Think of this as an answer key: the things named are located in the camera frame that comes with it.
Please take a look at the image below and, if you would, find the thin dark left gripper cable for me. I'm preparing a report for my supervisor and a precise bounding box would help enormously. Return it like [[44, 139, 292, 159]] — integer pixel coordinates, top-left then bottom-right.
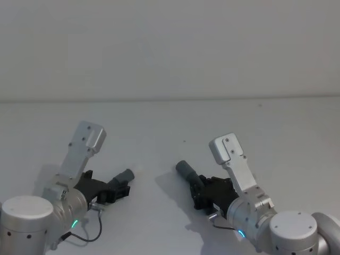
[[58, 202, 104, 243]]

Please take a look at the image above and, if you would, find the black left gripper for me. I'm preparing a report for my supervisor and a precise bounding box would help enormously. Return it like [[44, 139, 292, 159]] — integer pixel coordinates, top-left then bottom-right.
[[74, 168, 135, 205]]

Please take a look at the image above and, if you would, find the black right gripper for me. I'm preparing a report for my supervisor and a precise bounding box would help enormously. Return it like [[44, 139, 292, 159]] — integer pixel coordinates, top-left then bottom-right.
[[175, 159, 240, 218]]

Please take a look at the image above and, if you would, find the white table cloth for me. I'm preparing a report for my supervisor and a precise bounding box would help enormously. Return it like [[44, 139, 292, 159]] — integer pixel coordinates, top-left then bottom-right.
[[0, 99, 340, 255]]

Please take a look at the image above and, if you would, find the thin dark gripper cable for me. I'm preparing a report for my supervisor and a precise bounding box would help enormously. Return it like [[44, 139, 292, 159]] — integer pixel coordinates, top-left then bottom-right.
[[58, 202, 104, 243], [208, 213, 239, 231]]

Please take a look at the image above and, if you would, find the thin dark right gripper cable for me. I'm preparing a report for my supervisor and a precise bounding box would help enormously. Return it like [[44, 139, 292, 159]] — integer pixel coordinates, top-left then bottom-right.
[[208, 213, 239, 231]]

